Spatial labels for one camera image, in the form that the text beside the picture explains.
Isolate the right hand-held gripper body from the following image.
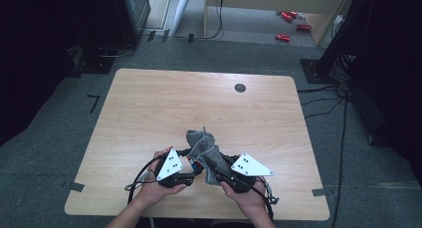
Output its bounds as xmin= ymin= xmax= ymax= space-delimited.
xmin=216 ymin=152 xmax=275 ymax=194

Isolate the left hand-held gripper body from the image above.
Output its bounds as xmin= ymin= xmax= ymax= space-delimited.
xmin=153 ymin=147 xmax=187 ymax=189

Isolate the grey fuzzy cloth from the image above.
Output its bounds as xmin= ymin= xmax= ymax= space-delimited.
xmin=185 ymin=125 xmax=234 ymax=186

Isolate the person's right hand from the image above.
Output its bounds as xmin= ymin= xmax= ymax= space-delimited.
xmin=220 ymin=176 xmax=269 ymax=216

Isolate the person's left hand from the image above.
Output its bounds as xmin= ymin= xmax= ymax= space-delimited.
xmin=133 ymin=146 xmax=188 ymax=210

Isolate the black tape corner mark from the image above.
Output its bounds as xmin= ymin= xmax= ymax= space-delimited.
xmin=87 ymin=94 xmax=102 ymax=114

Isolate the black stand base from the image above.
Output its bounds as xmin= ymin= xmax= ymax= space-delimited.
xmin=70 ymin=45 xmax=116 ymax=76

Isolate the white panel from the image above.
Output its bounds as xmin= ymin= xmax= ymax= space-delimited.
xmin=171 ymin=0 xmax=194 ymax=35

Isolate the black cabinet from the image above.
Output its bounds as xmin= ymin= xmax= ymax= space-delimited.
xmin=111 ymin=0 xmax=152 ymax=47

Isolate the black metal stand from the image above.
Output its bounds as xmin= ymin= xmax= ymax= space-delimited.
xmin=300 ymin=0 xmax=380 ymax=85

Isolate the right hand-held gripper cable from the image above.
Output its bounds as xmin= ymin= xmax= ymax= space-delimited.
xmin=256 ymin=176 xmax=281 ymax=221

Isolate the hand-held gripper cable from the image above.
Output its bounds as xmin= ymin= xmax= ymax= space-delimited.
xmin=123 ymin=154 xmax=167 ymax=205
xmin=256 ymin=176 xmax=281 ymax=221

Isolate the left hand-held gripper cable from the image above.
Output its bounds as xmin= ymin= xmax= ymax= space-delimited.
xmin=123 ymin=154 xmax=167 ymax=205

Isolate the long black floor cable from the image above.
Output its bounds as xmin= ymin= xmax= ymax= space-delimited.
xmin=330 ymin=94 xmax=350 ymax=228

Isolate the looped black cable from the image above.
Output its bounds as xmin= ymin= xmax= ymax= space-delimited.
xmin=99 ymin=43 xmax=137 ymax=59

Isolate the coiled cable bundle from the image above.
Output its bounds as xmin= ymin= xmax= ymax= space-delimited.
xmin=330 ymin=51 xmax=358 ymax=84

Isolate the black hanging cable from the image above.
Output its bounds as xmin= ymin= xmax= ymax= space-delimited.
xmin=198 ymin=0 xmax=226 ymax=41

